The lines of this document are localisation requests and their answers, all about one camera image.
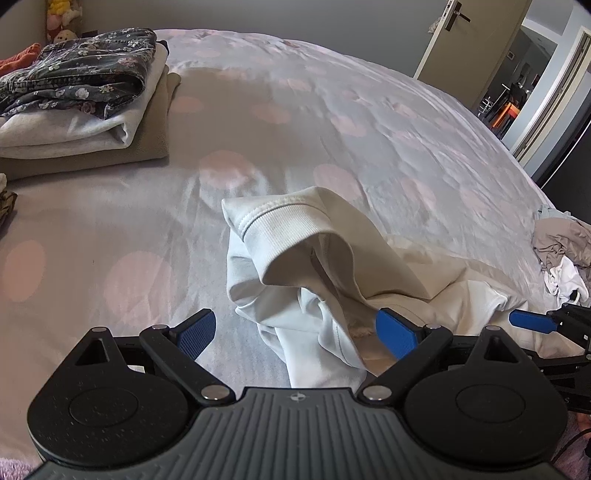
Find dark floral folded garment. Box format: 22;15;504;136
1;28;157;119

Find stuffed toys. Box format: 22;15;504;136
46;0;83;43

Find pink dotted grey bedsheet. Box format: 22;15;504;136
1;30;553;464

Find white folded garment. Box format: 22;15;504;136
1;43;168;159

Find beige door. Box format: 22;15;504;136
414;0;531;110

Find orange chair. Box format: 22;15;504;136
490;102;521;134

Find pile of light clothes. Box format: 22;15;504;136
532;205;590;307

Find orange garment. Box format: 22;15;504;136
0;43;42;76

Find white cream sweatshirt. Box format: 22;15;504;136
221;187;552;389

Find beige folded garment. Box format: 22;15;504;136
1;66;181;181

